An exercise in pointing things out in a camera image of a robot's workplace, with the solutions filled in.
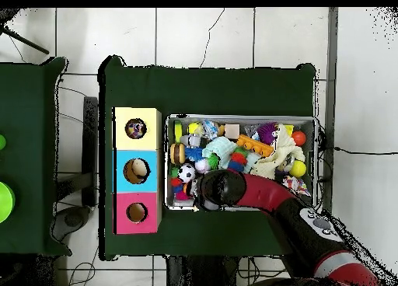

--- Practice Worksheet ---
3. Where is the colourful dotted cloth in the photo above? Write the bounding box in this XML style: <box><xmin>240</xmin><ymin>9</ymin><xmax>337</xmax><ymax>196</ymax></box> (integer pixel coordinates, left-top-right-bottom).
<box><xmin>282</xmin><ymin>175</ymin><xmax>312</xmax><ymax>197</ymax></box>
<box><xmin>125</xmin><ymin>118</ymin><xmax>148</xmax><ymax>140</ymax></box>

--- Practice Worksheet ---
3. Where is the wooden box with three holes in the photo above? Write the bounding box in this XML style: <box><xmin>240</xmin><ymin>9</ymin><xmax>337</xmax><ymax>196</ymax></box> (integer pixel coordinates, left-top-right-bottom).
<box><xmin>110</xmin><ymin>106</ymin><xmax>162</xmax><ymax>235</ymax></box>

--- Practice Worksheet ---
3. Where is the silver plastic toy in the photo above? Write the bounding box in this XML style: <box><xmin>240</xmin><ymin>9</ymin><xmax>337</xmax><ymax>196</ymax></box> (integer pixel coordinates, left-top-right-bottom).
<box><xmin>180</xmin><ymin>134</ymin><xmax>207</xmax><ymax>149</ymax></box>

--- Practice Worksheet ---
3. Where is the mint green waffle cloth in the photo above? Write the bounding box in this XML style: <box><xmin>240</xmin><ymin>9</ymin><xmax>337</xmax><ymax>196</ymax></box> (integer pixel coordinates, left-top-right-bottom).
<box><xmin>202</xmin><ymin>136</ymin><xmax>262</xmax><ymax>172</ymax></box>

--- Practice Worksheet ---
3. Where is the toy hamburger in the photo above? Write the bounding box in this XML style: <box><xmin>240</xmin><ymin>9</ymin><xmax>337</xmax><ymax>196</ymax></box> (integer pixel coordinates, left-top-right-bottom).
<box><xmin>169</xmin><ymin>143</ymin><xmax>187</xmax><ymax>166</ymax></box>

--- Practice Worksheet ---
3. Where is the small black white soccer ball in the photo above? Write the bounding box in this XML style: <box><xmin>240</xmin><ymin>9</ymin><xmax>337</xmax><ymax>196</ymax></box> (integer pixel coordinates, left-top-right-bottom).
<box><xmin>177</xmin><ymin>163</ymin><xmax>197</xmax><ymax>183</ymax></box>

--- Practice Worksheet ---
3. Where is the orange plastic building block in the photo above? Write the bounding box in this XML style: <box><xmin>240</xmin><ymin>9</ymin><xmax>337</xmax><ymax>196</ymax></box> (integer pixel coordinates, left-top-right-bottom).
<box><xmin>236</xmin><ymin>134</ymin><xmax>274</xmax><ymax>158</ymax></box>

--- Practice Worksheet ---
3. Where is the dark green table cloth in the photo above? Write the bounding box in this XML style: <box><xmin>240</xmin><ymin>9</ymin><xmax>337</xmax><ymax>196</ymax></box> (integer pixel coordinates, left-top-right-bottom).
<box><xmin>98</xmin><ymin>55</ymin><xmax>318</xmax><ymax>261</ymax></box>
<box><xmin>0</xmin><ymin>57</ymin><xmax>73</xmax><ymax>256</ymax></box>

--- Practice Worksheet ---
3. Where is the purple spiky monster toy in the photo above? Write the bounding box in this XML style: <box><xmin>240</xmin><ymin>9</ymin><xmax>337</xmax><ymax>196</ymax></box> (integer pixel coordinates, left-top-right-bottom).
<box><xmin>256</xmin><ymin>121</ymin><xmax>279</xmax><ymax>145</ymax></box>

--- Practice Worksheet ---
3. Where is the cream waffle cloth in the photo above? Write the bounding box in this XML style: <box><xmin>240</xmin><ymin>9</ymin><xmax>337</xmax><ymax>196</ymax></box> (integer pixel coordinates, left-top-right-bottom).
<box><xmin>250</xmin><ymin>124</ymin><xmax>306</xmax><ymax>180</ymax></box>

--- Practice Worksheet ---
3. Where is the yellow ball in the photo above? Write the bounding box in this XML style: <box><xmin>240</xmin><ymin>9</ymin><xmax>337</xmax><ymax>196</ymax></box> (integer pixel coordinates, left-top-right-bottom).
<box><xmin>288</xmin><ymin>159</ymin><xmax>308</xmax><ymax>179</ymax></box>

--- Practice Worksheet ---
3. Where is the small orange ball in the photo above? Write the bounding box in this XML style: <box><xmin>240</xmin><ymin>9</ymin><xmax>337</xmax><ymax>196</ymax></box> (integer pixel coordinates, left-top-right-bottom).
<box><xmin>292</xmin><ymin>129</ymin><xmax>307</xmax><ymax>147</ymax></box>

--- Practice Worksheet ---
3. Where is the grey rounded base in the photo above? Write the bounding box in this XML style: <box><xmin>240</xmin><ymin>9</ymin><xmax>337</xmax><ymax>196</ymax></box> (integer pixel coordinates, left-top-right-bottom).
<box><xmin>51</xmin><ymin>204</ymin><xmax>92</xmax><ymax>241</ymax></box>

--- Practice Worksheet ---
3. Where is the bright green cup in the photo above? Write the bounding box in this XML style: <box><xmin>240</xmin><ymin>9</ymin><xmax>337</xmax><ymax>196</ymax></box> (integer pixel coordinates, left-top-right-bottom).
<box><xmin>0</xmin><ymin>181</ymin><xmax>16</xmax><ymax>224</ymax></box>

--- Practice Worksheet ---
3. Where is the black tripod leg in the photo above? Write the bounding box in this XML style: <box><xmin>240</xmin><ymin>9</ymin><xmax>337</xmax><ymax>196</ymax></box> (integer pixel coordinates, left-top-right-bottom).
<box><xmin>0</xmin><ymin>8</ymin><xmax>51</xmax><ymax>55</ymax></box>

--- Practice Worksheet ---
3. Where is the silver wire mesh bin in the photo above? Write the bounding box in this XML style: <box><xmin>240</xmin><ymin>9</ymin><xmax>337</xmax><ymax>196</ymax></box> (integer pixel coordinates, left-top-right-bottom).
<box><xmin>164</xmin><ymin>113</ymin><xmax>319</xmax><ymax>211</ymax></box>

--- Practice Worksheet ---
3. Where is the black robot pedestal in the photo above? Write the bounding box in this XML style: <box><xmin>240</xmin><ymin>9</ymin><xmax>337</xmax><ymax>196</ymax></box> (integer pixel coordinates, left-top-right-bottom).
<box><xmin>166</xmin><ymin>254</ymin><xmax>240</xmax><ymax>286</ymax></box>

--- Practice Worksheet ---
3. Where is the black cable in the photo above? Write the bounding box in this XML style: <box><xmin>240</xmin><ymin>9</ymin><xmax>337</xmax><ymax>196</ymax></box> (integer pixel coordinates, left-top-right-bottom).
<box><xmin>333</xmin><ymin>146</ymin><xmax>398</xmax><ymax>155</ymax></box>

